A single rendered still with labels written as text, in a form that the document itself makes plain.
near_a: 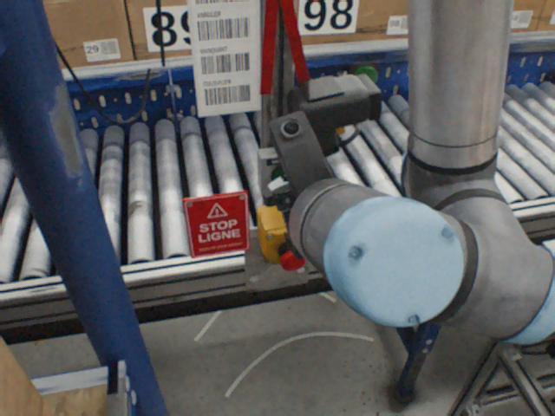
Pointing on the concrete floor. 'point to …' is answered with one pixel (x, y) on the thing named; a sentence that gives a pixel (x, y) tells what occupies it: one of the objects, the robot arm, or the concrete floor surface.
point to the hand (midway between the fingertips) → (282, 178)
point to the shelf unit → (70, 223)
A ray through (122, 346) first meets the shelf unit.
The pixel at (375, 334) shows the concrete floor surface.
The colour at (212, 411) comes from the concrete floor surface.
